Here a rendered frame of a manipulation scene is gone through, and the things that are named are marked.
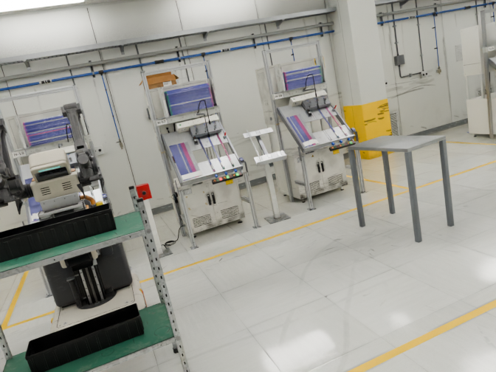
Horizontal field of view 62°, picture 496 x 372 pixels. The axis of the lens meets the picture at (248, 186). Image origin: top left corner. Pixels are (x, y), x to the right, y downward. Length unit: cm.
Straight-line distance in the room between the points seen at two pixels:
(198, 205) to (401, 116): 465
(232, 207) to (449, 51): 561
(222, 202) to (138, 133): 196
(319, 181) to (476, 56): 344
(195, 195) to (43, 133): 167
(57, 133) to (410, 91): 603
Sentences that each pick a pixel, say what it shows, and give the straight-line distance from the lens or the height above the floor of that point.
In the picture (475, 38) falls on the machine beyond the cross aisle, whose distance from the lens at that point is 752.
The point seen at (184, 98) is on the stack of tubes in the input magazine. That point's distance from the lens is 475.
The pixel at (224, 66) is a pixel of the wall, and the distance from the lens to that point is 650.
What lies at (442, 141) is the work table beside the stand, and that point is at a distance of 382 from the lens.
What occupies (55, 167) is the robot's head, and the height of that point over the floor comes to 129.
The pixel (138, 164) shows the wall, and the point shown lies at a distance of 620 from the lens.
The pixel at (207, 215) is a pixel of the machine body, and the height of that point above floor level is 22.
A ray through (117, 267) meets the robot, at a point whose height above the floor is 46.
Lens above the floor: 150
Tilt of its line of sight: 13 degrees down
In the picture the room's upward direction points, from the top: 12 degrees counter-clockwise
